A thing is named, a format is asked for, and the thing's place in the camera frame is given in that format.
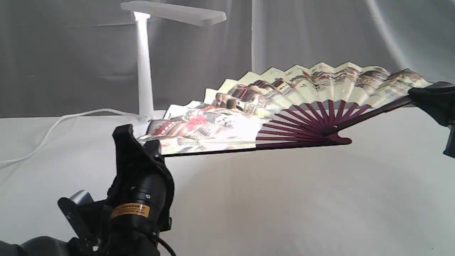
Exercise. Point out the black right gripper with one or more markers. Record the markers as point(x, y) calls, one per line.
point(438, 101)

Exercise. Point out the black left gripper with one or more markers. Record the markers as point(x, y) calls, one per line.
point(143, 189)

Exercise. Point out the painted folding paper fan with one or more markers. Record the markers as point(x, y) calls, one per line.
point(280, 109)

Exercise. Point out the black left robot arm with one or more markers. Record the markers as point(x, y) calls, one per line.
point(138, 245)

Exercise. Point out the grey backdrop curtain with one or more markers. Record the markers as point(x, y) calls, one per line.
point(67, 56)

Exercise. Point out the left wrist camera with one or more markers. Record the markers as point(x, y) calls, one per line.
point(84, 216)

